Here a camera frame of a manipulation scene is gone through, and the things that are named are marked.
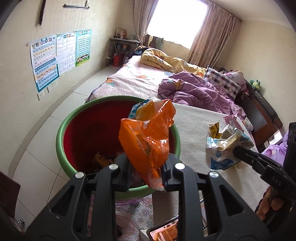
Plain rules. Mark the right brown curtain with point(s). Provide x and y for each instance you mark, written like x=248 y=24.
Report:
x=215 y=32

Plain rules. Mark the person's right hand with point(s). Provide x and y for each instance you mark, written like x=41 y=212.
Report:
x=268 y=203

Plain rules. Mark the dark wooden headboard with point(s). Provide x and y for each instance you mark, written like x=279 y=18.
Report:
x=261 y=114

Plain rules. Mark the brown curtain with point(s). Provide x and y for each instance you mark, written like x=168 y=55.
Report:
x=215 y=32
x=143 y=10

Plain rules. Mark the red green trash bin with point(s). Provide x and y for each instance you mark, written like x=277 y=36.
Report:
x=91 y=129

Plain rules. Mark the black wall rail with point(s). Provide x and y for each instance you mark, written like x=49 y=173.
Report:
x=86 y=5

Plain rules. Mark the green number chart poster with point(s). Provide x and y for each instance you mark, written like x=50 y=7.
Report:
x=83 y=40

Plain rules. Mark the smartphone playing video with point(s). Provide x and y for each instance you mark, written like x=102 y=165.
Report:
x=167 y=231

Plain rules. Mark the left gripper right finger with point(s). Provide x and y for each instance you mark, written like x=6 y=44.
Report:
x=209 y=208

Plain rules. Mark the white towel mat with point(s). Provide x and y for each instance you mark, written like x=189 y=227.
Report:
x=192 y=124

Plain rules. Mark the left brown curtain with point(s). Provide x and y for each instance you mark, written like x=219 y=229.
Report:
x=143 y=10

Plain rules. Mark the blue white milk bag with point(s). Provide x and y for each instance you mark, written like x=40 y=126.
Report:
x=219 y=152

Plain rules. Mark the white wall chart poster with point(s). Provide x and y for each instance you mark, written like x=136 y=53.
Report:
x=66 y=51

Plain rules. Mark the blue wall chart poster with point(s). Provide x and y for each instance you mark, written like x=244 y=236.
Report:
x=44 y=61

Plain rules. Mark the orange plastic snack bag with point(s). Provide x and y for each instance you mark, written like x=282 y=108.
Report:
x=144 y=136

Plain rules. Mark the dark side table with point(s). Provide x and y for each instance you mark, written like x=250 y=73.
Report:
x=120 y=50

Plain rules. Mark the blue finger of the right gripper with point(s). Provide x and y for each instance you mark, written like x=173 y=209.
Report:
x=256 y=160

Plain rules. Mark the checkered pillow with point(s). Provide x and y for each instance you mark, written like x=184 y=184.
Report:
x=230 y=87

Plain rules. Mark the yellow quilt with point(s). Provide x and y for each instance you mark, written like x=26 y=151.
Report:
x=158 y=59

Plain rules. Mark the purple quilt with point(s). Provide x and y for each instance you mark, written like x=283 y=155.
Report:
x=190 y=89

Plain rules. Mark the dark yellow snack wrapper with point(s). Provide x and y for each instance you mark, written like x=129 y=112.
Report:
x=214 y=130

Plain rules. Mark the pink purple plastic bag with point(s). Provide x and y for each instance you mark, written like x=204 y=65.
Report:
x=232 y=121

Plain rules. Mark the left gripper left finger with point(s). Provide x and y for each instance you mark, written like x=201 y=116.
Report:
x=84 y=208

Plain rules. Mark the green plush toy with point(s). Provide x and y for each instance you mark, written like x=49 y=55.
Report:
x=255 y=85

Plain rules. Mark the pink bed sheet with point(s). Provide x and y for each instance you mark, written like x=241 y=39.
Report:
x=132 y=79

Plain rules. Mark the pink pillow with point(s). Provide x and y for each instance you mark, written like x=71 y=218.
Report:
x=237 y=76

